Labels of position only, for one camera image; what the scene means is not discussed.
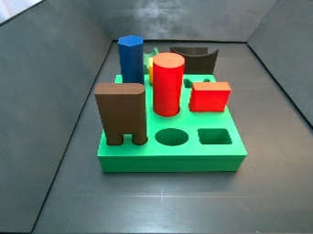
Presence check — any green arch object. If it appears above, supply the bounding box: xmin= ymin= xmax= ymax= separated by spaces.
xmin=143 ymin=48 xmax=159 ymax=74

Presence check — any brown arch block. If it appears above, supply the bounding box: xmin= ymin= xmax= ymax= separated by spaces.
xmin=93 ymin=83 xmax=148 ymax=145

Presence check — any black curved fixture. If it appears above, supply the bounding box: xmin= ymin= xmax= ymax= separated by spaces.
xmin=170 ymin=47 xmax=219 ymax=75

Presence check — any green shape sorter base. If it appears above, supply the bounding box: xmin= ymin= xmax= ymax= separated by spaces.
xmin=97 ymin=74 xmax=247 ymax=172

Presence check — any red square block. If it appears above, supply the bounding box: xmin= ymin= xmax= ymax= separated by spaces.
xmin=188 ymin=82 xmax=231 ymax=112

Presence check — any red cylinder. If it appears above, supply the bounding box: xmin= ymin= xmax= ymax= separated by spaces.
xmin=152 ymin=52 xmax=184 ymax=117

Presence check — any yellow block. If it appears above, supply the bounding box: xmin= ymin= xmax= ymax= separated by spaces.
xmin=148 ymin=57 xmax=152 ymax=84

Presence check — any blue hexagonal prism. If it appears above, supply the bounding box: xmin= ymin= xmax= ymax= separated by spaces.
xmin=118 ymin=35 xmax=144 ymax=84

